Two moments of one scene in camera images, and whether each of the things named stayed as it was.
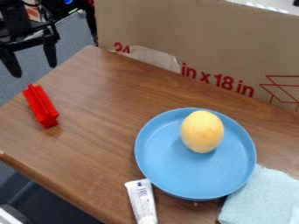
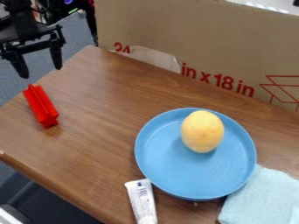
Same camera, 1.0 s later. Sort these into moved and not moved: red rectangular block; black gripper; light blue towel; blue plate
Moved: black gripper
Not moved: red rectangular block; light blue towel; blue plate
